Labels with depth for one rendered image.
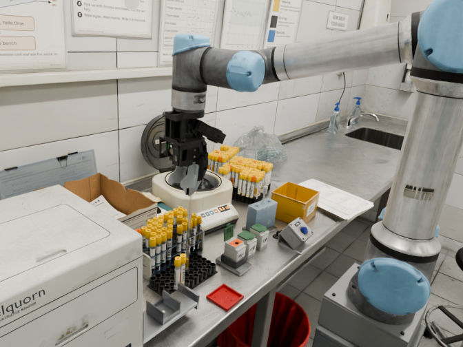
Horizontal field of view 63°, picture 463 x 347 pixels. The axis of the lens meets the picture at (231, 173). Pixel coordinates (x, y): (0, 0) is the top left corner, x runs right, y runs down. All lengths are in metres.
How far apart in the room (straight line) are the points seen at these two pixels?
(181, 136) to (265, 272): 0.48
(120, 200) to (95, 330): 0.61
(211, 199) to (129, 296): 0.62
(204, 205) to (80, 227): 0.62
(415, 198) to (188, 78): 0.47
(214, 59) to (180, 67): 0.08
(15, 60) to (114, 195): 0.47
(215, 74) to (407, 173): 0.39
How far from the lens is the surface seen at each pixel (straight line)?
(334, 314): 0.95
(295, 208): 1.33
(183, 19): 1.50
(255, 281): 1.07
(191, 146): 0.83
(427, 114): 0.65
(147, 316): 0.89
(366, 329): 0.94
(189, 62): 0.78
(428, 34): 0.62
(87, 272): 0.63
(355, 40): 0.79
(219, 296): 1.00
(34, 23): 1.19
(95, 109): 1.32
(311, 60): 0.81
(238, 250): 1.06
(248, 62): 0.73
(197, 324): 0.93
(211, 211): 1.27
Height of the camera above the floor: 1.52
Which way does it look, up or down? 22 degrees down
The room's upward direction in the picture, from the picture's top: 6 degrees clockwise
